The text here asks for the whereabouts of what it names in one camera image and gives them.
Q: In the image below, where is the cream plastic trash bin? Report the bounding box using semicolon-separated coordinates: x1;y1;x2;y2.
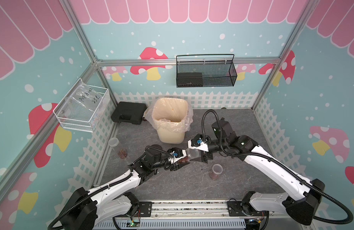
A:
152;98;188;144

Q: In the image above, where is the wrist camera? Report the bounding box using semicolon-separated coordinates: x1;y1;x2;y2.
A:
188;139;209;152
169;150;177;164

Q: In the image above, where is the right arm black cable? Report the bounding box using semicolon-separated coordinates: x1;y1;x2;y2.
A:
201;109;354;225

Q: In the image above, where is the clear plastic bin liner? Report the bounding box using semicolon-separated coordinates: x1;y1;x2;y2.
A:
143;97;193;133

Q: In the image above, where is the black plastic tool case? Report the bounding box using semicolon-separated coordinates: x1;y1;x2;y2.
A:
111;102;147;125

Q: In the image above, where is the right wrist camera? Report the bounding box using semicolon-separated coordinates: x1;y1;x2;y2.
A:
188;139;209;152

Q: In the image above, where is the white wire wall basket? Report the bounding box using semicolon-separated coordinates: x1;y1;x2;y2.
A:
53;79;110;133

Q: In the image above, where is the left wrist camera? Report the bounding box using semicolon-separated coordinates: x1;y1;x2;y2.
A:
169;150;177;164

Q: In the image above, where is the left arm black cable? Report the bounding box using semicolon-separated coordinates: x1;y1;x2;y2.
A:
47;146;177;230

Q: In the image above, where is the clear tea jar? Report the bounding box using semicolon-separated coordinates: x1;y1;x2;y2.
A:
108;137;128;159
209;164;224;181
176;152;191;163

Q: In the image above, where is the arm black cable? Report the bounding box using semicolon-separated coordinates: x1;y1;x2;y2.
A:
47;146;177;230
201;109;354;225

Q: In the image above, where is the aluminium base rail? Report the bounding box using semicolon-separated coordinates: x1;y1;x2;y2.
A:
94;199;315;230

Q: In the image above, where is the clear jar lid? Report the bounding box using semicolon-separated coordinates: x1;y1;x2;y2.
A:
186;148;203;162

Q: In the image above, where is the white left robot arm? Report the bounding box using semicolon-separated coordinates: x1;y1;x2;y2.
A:
48;145;188;230

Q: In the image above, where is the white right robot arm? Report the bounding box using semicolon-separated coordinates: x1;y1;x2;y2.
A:
188;119;325;225

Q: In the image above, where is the black box in basket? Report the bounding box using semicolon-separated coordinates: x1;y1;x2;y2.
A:
177;72;203;88

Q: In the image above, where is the clear plastic bag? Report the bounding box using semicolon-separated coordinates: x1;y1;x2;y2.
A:
59;83;110;126

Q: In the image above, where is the black wire mesh basket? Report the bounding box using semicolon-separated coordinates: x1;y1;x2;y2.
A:
176;54;237;87

